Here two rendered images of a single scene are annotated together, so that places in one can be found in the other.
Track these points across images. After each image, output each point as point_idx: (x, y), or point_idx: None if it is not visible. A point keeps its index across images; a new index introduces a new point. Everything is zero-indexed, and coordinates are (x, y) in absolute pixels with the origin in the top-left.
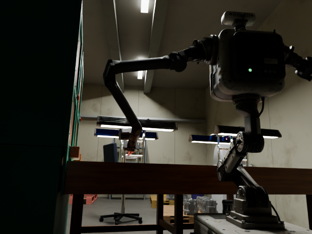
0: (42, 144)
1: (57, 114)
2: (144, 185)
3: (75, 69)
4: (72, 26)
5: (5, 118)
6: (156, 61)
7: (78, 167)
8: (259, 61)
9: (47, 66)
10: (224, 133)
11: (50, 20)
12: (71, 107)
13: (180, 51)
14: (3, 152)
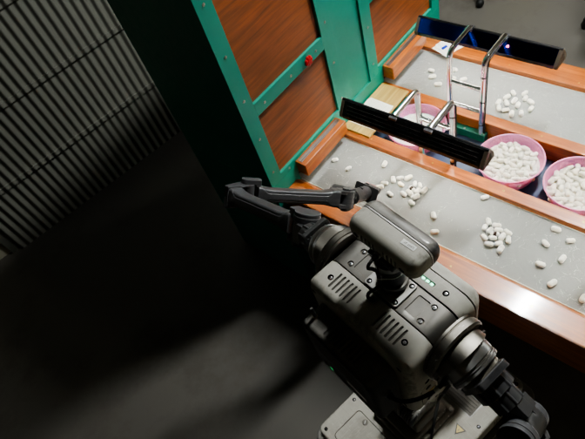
0: (251, 177)
1: (248, 155)
2: None
3: (243, 101)
4: (201, 40)
5: (210, 142)
6: (272, 223)
7: (297, 205)
8: (341, 375)
9: (210, 97)
10: None
11: (173, 27)
12: (259, 151)
13: (298, 228)
14: (226, 170)
